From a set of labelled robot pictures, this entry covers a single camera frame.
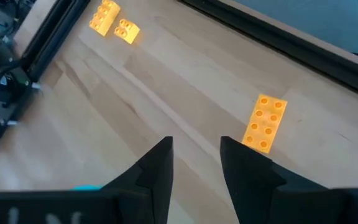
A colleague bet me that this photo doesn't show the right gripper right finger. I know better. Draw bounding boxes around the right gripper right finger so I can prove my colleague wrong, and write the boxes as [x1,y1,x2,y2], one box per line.
[221,136,328,224]

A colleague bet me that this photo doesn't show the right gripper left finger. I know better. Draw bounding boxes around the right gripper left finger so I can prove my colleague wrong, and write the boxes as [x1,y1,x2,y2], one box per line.
[101,136,175,224]

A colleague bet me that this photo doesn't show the long yellow toy brick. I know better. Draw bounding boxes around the long yellow toy brick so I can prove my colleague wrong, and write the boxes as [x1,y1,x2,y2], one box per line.
[242,94,288,154]
[89,0,121,37]

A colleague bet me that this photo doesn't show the small yellow toy brick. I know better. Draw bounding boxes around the small yellow toy brick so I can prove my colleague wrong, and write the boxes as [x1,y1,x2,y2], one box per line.
[114,18,141,45]

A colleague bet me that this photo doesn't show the black aluminium frame rail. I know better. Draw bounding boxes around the black aluminium frame rail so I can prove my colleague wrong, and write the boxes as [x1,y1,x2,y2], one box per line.
[20,0,77,72]
[0,0,91,167]
[178,0,358,103]

